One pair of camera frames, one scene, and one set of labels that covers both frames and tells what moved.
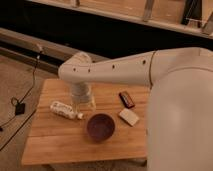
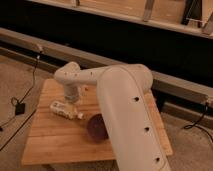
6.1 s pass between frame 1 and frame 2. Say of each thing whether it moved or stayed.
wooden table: stayed
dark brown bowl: stayed
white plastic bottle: stayed
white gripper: moved
